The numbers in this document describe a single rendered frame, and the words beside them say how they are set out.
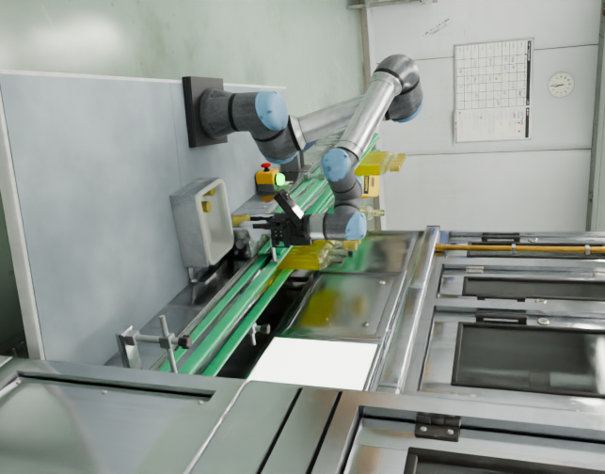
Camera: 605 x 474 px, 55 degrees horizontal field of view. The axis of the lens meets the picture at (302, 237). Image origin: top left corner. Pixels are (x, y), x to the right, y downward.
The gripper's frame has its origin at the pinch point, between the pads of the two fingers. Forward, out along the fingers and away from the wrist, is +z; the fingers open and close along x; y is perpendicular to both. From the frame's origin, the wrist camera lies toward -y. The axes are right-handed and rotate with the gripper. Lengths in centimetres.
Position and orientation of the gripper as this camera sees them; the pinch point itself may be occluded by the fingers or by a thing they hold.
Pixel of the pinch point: (245, 220)
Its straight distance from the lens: 171.3
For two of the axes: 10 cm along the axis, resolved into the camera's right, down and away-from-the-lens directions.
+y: 1.2, 9.2, 3.7
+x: 2.9, -3.9, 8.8
